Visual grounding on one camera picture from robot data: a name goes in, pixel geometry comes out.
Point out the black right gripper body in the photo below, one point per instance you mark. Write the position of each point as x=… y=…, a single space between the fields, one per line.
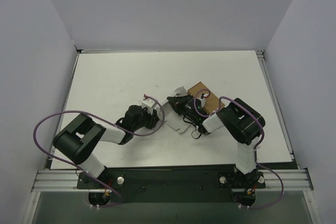
x=182 y=102

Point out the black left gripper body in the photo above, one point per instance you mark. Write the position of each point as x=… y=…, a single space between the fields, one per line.
x=153 y=121

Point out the white paper box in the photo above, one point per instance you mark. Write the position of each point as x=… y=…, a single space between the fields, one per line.
x=172 y=119

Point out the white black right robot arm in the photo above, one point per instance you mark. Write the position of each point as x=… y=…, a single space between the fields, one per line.
x=244 y=124

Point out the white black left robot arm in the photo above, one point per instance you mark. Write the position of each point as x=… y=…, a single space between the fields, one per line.
x=80 y=137

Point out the brown folded cardboard box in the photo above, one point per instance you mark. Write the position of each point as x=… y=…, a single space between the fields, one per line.
x=212 y=103

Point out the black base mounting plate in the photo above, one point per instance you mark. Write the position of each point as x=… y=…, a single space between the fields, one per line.
x=173 y=184

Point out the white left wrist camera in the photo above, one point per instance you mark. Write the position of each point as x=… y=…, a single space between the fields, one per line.
x=149 y=103

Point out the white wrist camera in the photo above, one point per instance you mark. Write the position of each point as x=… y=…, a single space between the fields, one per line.
x=149 y=103
x=201 y=101

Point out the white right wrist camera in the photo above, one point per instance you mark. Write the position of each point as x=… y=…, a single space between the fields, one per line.
x=201 y=101

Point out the aluminium table frame rail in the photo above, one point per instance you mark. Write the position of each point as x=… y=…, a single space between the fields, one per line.
x=106 y=84

